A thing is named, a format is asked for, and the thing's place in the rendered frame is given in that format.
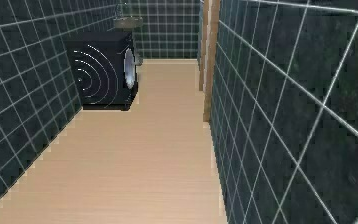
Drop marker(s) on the black washing machine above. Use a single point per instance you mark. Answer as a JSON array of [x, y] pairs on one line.
[[102, 73]]

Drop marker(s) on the brown wooden door frame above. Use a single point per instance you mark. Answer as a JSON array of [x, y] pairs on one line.
[[210, 60]]

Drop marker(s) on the grey wall sink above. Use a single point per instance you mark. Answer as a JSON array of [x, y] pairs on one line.
[[127, 22]]

